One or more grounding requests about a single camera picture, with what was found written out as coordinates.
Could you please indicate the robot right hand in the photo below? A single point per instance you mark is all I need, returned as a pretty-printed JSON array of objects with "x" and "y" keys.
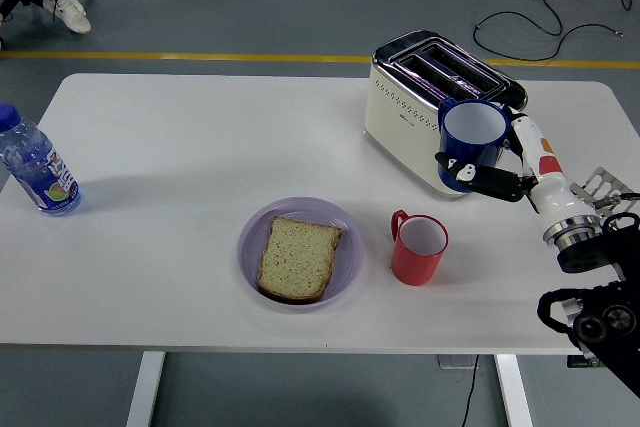
[{"x": 545, "y": 172}]

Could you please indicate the blue cup white inside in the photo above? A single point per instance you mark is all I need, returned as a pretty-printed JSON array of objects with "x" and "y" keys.
[{"x": 465, "y": 144}]

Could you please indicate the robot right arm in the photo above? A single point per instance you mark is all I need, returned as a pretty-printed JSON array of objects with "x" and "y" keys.
[{"x": 585, "y": 257}]

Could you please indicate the red cup white inside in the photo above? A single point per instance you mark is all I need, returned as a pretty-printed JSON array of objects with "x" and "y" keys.
[{"x": 415, "y": 267}]

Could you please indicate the slice of bread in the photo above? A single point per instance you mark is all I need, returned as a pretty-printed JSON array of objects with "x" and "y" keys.
[{"x": 300, "y": 257}]

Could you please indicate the metal toast rack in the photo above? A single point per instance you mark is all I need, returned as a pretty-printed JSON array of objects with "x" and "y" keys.
[{"x": 607, "y": 182}]

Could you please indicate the cream and chrome toaster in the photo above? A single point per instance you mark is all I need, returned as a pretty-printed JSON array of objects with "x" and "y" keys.
[{"x": 400, "y": 122}]

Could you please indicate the table control panel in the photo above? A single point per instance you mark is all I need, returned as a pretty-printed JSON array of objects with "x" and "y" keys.
[{"x": 575, "y": 362}]

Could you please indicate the grey box under table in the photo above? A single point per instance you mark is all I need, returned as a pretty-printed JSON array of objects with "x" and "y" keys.
[{"x": 455, "y": 362}]

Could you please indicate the purple plate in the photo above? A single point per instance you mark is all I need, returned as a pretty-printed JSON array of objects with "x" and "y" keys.
[{"x": 350, "y": 257}]

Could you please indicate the white table leg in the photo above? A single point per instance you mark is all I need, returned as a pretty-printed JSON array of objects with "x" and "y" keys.
[
  {"x": 145, "y": 392},
  {"x": 515, "y": 392}
]

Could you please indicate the clear bottle blue cap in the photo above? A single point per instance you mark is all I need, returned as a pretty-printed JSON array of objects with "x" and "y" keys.
[{"x": 40, "y": 172}]

